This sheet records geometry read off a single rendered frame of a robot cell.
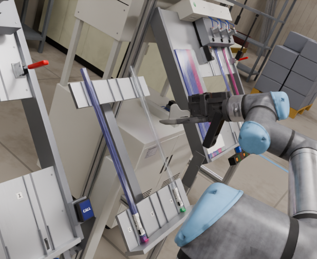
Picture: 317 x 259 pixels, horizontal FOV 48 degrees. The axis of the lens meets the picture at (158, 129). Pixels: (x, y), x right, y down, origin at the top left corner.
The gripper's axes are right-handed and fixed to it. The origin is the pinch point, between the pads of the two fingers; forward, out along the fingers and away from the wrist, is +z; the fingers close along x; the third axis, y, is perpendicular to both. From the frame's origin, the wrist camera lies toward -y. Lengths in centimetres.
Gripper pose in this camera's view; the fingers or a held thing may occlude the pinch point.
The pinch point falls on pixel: (171, 119)
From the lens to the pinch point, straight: 111.2
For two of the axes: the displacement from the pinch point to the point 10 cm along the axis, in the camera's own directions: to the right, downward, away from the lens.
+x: -5.4, 1.8, -8.2
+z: -8.3, 0.4, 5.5
